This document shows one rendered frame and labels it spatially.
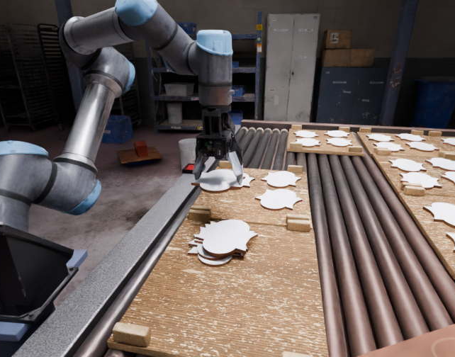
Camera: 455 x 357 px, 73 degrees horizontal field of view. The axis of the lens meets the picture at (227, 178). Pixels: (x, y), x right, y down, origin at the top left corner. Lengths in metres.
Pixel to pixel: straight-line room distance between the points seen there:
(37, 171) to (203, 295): 0.49
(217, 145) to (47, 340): 0.48
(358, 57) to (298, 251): 5.14
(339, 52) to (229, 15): 1.97
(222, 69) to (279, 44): 4.72
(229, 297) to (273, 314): 0.09
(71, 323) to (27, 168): 0.37
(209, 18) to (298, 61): 1.74
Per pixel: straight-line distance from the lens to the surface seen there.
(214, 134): 0.69
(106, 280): 0.74
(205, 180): 0.79
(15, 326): 0.78
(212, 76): 0.68
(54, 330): 0.67
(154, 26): 0.71
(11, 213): 0.81
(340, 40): 5.66
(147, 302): 0.63
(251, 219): 0.86
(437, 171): 1.44
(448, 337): 0.51
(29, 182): 0.85
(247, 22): 5.94
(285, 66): 5.40
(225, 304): 0.61
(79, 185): 0.90
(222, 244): 0.70
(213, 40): 0.68
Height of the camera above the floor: 1.37
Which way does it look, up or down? 23 degrees down
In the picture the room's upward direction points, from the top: straight up
